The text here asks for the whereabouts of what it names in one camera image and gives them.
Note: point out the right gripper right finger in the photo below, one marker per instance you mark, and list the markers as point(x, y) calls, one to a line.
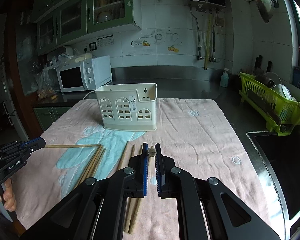
point(163, 166)

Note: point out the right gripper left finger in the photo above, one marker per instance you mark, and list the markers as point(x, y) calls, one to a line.
point(137, 186)

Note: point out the person's left hand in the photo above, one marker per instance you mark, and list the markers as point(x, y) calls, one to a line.
point(9, 197)

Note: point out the pink and blue towel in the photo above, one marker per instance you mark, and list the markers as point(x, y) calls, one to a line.
point(175, 170)

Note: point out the green lower cabinet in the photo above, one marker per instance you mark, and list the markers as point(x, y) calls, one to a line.
point(47, 116)

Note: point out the cream plastic utensil holder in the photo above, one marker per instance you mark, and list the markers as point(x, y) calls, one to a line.
point(128, 107)

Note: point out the plastic bag with food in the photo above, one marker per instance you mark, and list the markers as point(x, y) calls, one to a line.
point(48, 84)

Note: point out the white microwave oven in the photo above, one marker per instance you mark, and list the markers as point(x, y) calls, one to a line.
point(86, 75)

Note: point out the soap dispenser bottle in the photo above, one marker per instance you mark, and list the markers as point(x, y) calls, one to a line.
point(224, 78)

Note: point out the black induction cooktop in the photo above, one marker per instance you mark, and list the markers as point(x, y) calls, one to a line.
point(282, 156)

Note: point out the green dish rack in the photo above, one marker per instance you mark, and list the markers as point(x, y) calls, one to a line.
point(280, 113)

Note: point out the green wall cabinets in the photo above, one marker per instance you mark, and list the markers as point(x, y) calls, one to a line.
point(63, 22)

